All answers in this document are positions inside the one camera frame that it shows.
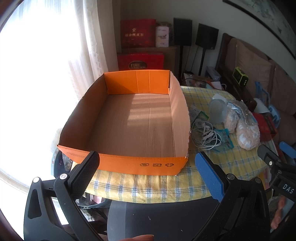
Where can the yellow checked tablecloth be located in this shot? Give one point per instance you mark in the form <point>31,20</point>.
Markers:
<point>242,157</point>

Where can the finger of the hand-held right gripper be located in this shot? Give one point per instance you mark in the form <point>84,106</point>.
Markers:
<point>288,150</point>
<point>267,154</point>

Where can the red box dark band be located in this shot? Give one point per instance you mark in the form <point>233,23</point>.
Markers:
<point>263,125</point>

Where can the white small box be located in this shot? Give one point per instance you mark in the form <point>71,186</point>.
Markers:
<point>162,36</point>

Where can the white curtain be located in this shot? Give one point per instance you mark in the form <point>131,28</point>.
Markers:
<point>92,46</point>

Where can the clear bin of clutter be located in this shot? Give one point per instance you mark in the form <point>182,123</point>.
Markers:
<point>196,81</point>

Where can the blue white carton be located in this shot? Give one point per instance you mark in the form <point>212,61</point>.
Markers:
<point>212,73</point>

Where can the dark plastic bag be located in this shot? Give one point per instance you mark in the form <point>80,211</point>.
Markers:
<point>64,162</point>

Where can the red chocolate gift bag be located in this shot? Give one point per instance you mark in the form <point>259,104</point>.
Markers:
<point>138,61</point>

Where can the white curved plastic shell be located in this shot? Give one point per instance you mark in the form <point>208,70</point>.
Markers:
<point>262,106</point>

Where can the person's left hand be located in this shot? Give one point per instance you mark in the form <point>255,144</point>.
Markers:
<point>141,238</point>

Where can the green white packet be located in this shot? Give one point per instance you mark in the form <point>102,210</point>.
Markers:
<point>202,115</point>

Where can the black speaker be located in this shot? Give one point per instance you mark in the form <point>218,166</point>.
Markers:
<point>182,31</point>
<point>207,36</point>

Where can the clear plastic cup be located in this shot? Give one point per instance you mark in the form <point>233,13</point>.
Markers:
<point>217,111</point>

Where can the black speaker stand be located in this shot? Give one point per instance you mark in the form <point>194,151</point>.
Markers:
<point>203,61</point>

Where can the orange cardboard box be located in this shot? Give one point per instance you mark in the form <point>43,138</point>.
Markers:
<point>138,120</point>

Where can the framed wall painting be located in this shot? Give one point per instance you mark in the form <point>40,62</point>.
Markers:
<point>272,16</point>

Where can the brown sofa cushion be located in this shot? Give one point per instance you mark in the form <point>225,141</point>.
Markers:
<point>284,88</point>
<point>252,62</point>

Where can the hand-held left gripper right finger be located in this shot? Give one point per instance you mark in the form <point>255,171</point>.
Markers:
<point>208,176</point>

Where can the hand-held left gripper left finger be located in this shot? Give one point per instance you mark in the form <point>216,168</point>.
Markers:
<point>85,171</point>

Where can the red gift box gold print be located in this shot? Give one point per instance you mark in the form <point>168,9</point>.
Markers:
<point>138,32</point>

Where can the green black radio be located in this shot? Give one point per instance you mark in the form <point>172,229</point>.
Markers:
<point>240,76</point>

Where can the person's right hand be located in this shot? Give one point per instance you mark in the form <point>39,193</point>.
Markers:
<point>279,215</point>

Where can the clear bag of grain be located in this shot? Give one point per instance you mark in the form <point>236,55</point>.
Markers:
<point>240,109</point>

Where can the brown sofa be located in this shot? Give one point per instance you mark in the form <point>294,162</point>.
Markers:
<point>225,58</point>

